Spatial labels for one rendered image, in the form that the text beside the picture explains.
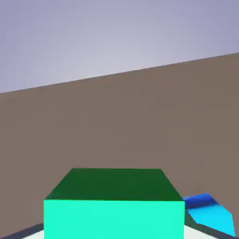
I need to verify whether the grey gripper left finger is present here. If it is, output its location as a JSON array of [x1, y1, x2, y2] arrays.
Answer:
[[0, 223, 45, 239]]

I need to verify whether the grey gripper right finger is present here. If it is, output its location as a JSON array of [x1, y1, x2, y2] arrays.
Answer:
[[184, 210, 237, 239]]

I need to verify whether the small green cube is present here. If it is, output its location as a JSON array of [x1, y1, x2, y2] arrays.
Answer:
[[43, 168, 185, 239]]

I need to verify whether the small blue cube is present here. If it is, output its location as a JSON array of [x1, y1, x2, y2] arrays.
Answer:
[[182, 193, 236, 238]]

